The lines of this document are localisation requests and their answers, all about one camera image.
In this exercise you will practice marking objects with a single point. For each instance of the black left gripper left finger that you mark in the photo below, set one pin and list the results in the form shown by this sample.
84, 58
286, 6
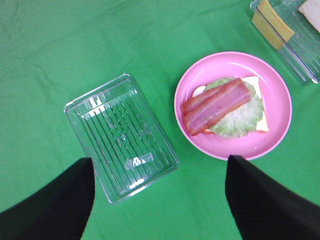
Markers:
58, 211

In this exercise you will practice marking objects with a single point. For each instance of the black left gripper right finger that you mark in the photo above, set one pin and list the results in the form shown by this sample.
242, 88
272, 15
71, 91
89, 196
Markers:
263, 209

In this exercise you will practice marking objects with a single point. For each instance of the bread slice from tray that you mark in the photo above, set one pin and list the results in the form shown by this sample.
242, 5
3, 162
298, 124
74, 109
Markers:
261, 120

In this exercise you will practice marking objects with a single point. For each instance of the green lettuce leaf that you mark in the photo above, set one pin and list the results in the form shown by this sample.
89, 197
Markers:
245, 117

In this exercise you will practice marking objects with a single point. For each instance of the bacon strip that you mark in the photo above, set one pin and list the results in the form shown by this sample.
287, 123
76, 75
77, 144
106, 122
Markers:
203, 93
212, 110

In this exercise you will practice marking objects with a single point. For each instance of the yellow cheese slice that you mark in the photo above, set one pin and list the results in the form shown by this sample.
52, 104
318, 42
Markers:
275, 31

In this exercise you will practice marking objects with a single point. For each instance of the left clear plastic tray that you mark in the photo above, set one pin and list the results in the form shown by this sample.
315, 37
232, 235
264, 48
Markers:
119, 133

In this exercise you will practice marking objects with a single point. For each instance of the clear plastic tray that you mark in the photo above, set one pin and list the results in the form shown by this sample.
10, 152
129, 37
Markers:
302, 52
119, 133

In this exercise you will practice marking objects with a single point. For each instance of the pink round plate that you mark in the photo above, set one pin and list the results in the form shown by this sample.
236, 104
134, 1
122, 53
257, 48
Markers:
276, 98

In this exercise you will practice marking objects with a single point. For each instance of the right clear plastic tray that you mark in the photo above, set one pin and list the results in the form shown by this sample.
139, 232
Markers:
302, 52

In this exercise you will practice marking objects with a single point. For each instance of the bread slice in right tray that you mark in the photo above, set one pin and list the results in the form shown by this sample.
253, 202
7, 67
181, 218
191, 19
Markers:
311, 10

